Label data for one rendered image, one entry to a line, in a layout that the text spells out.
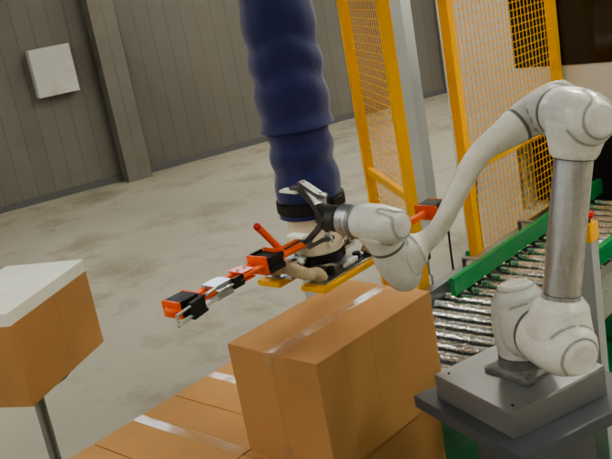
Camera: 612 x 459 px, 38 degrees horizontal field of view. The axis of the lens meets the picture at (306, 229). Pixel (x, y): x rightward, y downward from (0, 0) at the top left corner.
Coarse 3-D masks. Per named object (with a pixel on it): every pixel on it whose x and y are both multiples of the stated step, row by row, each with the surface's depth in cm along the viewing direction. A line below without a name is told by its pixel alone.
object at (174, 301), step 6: (180, 294) 249; (186, 294) 248; (192, 294) 247; (198, 294) 248; (162, 300) 247; (168, 300) 246; (174, 300) 245; (180, 300) 245; (186, 300) 244; (192, 300) 246; (162, 306) 248; (174, 306) 244; (180, 306) 243; (186, 306) 245; (186, 312) 245; (174, 318) 246; (180, 318) 244
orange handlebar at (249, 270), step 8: (416, 216) 286; (424, 216) 289; (296, 240) 285; (296, 248) 278; (248, 264) 269; (232, 272) 264; (240, 272) 261; (248, 272) 263; (256, 272) 265; (200, 288) 256; (208, 296) 251; (168, 312) 244; (176, 312) 243
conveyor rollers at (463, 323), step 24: (600, 216) 471; (600, 240) 435; (504, 264) 432; (528, 264) 423; (480, 288) 403; (456, 312) 381; (480, 312) 382; (456, 336) 360; (480, 336) 354; (456, 360) 341
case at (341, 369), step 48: (336, 288) 323; (384, 288) 314; (240, 336) 295; (288, 336) 288; (336, 336) 281; (384, 336) 287; (432, 336) 307; (240, 384) 293; (288, 384) 276; (336, 384) 271; (384, 384) 289; (432, 384) 309; (288, 432) 284; (336, 432) 273; (384, 432) 291
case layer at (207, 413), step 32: (192, 384) 360; (224, 384) 355; (160, 416) 338; (192, 416) 333; (224, 416) 328; (416, 416) 306; (96, 448) 322; (128, 448) 318; (160, 448) 314; (192, 448) 310; (224, 448) 306; (384, 448) 293; (416, 448) 307
